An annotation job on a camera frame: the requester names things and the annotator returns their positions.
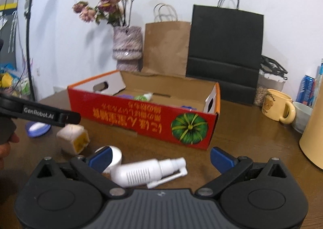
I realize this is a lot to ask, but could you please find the purple marbled ceramic vase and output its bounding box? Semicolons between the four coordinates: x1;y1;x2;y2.
113;26;143;72

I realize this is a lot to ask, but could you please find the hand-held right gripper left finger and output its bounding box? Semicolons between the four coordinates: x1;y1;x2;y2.
34;146;127;197

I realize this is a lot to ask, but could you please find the person's left hand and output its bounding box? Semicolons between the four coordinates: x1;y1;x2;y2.
0;134;20;169

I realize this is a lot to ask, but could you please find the container with black cables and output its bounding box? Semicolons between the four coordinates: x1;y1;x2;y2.
254;55;288;107

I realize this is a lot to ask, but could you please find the white bowl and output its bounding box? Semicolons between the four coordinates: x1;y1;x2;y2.
292;101;313;134

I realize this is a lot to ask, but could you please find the yellow bear mug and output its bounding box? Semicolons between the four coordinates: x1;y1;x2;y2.
261;88;296;125

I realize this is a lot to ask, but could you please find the cream pitcher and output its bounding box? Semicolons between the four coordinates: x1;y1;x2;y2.
299;98;323;170

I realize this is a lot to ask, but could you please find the green and white small bottle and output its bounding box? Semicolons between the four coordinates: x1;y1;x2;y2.
134;92;153;101

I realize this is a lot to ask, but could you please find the orange cardboard box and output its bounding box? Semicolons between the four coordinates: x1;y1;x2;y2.
67;70;221;151

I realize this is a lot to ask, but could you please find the yellow bag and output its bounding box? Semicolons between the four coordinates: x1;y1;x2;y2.
0;73;13;88

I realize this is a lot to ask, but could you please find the brown paper bag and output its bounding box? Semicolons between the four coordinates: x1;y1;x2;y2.
143;3;191;77

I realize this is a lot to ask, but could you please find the cream and yellow cube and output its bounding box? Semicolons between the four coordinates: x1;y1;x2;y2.
56;123;90;155

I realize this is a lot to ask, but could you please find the black paper bag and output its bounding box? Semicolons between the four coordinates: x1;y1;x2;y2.
185;0;264;106

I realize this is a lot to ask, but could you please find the white spray bottle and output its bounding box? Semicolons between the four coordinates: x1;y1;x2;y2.
112;158;188;189

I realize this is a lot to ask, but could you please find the blue drink can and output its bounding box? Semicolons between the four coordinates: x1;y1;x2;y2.
296;75;316;106

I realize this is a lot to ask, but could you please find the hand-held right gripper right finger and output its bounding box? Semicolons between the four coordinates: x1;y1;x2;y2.
195;147;288;197

